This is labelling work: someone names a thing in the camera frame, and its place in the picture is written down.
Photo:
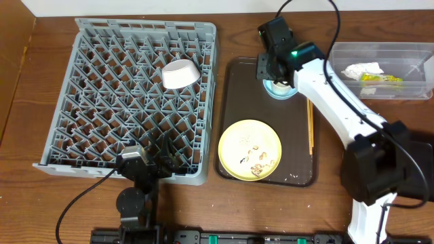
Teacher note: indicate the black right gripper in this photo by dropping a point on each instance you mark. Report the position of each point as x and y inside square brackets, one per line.
[265, 68]

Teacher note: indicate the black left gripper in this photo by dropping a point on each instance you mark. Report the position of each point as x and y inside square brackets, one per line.
[157, 163]

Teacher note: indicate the white paper cup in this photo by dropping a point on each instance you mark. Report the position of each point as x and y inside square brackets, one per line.
[280, 89]

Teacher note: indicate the white paper napkin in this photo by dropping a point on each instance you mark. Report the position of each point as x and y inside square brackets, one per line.
[356, 72]

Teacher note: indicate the yellow green snack wrapper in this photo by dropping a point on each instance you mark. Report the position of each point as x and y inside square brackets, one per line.
[369, 79]

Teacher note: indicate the pale pink bowl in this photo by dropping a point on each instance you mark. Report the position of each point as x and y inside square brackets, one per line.
[179, 74]

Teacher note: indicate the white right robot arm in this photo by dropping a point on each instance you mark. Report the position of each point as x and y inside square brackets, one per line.
[352, 120]

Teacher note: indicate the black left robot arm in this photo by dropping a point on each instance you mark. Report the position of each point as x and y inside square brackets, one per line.
[137, 205]

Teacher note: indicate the grey dishwasher rack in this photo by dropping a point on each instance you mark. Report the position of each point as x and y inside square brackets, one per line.
[113, 93]

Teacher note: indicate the clear plastic waste bin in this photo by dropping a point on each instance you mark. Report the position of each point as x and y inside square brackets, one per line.
[411, 62]

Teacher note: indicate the black waste bin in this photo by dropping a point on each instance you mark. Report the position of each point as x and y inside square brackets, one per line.
[420, 162]

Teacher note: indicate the right wooden chopstick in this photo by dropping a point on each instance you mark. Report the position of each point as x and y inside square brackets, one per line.
[311, 124]

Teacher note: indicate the wooden chopstick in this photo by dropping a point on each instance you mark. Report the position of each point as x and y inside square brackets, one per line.
[308, 130]
[311, 124]

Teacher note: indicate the dark brown serving tray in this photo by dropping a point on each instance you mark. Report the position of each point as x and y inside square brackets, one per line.
[244, 97]

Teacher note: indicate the left wooden chopstick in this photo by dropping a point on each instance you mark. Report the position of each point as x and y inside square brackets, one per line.
[308, 130]

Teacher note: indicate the yellow plate with scraps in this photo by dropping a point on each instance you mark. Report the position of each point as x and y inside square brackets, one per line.
[249, 150]

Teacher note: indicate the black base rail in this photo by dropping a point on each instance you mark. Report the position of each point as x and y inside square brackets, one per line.
[197, 237]

